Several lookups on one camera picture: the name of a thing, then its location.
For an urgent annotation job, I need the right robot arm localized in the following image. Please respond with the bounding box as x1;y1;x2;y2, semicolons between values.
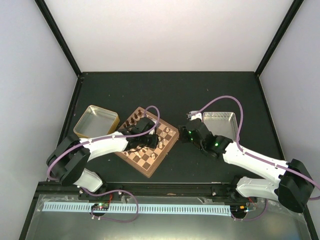
178;118;316;213

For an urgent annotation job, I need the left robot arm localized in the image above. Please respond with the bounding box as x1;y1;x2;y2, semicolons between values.
46;116;159;200

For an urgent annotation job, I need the wooden chess board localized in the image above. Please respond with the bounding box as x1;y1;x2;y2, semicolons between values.
115;119;179;178

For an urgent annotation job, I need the dark chess pieces group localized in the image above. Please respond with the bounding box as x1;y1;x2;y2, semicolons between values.
122;109;144;128

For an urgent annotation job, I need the small circuit board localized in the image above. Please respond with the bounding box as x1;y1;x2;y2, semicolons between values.
91;203;109;211

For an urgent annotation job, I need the gold metal tin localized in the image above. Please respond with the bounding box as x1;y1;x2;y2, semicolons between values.
73;105;120;138

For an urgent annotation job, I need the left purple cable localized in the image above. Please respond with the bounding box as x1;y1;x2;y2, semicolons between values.
46;106;161;182

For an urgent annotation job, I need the black front rail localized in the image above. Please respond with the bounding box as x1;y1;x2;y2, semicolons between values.
36;181;248;203

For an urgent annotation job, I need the light blue cable duct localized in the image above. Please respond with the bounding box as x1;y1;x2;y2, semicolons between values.
42;202;231;217

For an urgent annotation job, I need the purple cable loop front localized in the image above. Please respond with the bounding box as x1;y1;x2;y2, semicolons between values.
81;187;140;222

